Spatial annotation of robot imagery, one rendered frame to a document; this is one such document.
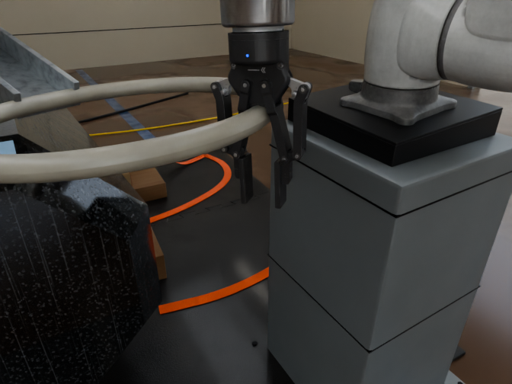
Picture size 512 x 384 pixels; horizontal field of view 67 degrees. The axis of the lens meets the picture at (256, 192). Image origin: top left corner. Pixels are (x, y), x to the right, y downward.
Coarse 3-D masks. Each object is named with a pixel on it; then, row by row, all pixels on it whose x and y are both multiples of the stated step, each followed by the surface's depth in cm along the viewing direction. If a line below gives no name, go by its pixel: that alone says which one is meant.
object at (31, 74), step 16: (0, 32) 85; (0, 48) 88; (16, 48) 83; (0, 64) 82; (16, 64) 84; (32, 64) 82; (48, 64) 78; (0, 80) 69; (16, 80) 79; (32, 80) 80; (48, 80) 80; (64, 80) 76; (0, 96) 70; (16, 96) 67
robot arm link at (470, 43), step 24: (480, 0) 60; (504, 0) 57; (456, 24) 64; (480, 24) 61; (504, 24) 58; (456, 48) 65; (480, 48) 62; (504, 48) 59; (456, 72) 68; (480, 72) 64; (504, 72) 61
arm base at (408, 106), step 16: (352, 80) 92; (352, 96) 86; (368, 96) 81; (384, 96) 78; (400, 96) 77; (416, 96) 77; (432, 96) 78; (368, 112) 82; (384, 112) 78; (400, 112) 76; (416, 112) 76; (432, 112) 79
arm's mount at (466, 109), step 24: (312, 96) 93; (336, 96) 92; (456, 96) 90; (312, 120) 87; (336, 120) 80; (360, 120) 78; (384, 120) 78; (432, 120) 77; (456, 120) 77; (480, 120) 80; (360, 144) 76; (384, 144) 71; (408, 144) 70; (432, 144) 74; (456, 144) 79
